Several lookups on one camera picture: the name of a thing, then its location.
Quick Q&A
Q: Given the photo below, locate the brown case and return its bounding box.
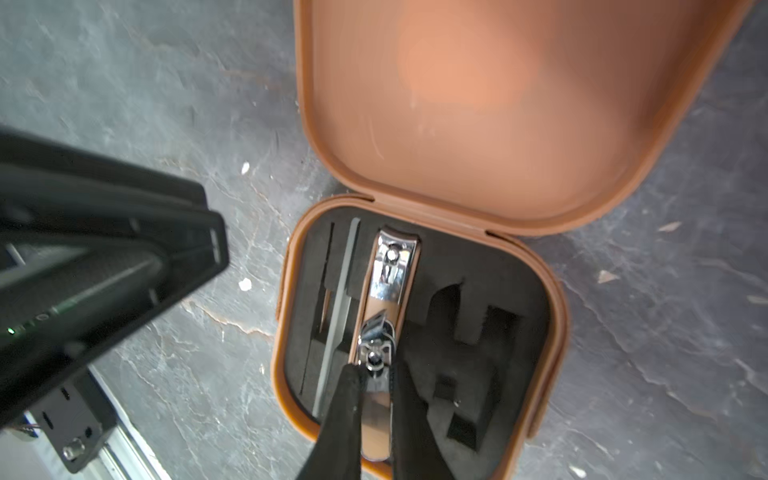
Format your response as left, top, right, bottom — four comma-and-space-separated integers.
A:
272, 1, 751, 479

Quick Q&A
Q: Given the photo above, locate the front aluminium rail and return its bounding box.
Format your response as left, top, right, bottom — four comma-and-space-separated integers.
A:
1, 369, 170, 479

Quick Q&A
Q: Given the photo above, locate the nail file in case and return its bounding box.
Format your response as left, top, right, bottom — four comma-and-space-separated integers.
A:
312, 217, 360, 419

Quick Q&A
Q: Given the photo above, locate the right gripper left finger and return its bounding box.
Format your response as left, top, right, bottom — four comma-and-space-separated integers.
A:
297, 364, 368, 479

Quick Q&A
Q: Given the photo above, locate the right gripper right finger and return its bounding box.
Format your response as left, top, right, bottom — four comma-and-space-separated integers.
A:
392, 360, 454, 479

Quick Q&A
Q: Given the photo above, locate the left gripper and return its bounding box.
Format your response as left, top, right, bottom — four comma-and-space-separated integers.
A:
1, 128, 230, 425

